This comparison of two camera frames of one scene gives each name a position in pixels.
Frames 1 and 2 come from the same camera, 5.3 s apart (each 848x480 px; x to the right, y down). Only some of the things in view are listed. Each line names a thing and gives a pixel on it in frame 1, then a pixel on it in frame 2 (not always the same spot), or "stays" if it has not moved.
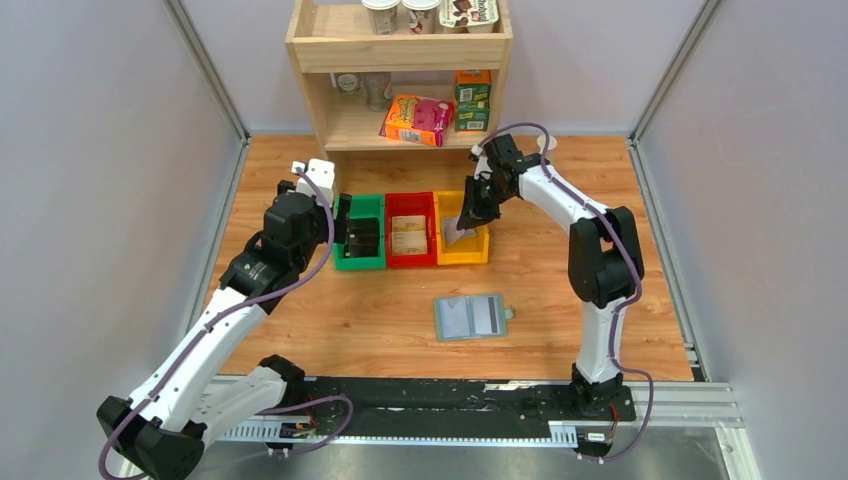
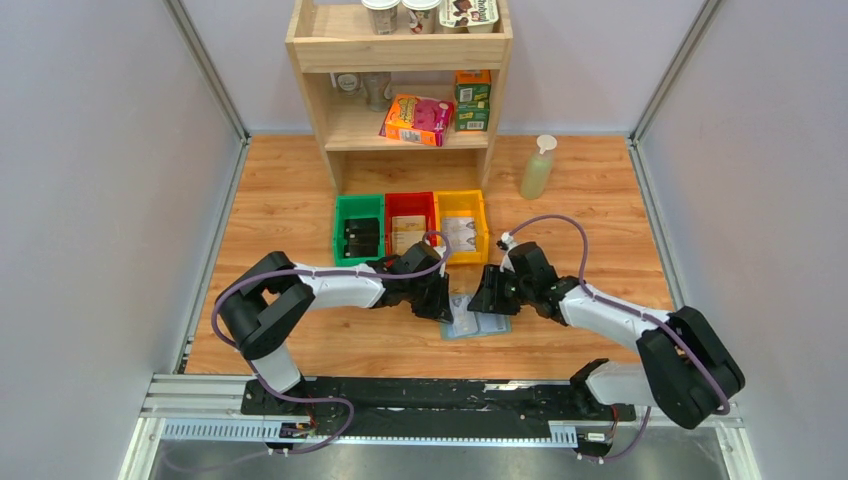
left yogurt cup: x=383 y=15 stays
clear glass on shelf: x=378 y=90 stays
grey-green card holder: x=462 y=317 stays
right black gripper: x=473 y=213 -> x=486 y=298
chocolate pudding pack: x=468 y=16 stays
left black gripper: x=340 y=223 -> x=440 y=308
